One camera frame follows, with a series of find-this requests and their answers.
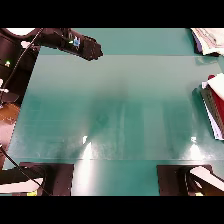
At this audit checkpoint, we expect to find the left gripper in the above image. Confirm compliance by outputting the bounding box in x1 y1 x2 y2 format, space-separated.
79 35 104 62

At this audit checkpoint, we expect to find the white shirt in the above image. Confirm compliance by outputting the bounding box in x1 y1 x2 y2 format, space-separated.
206 72 224 102

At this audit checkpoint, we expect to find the black garment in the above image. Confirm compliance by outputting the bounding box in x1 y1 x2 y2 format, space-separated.
199 84 223 132

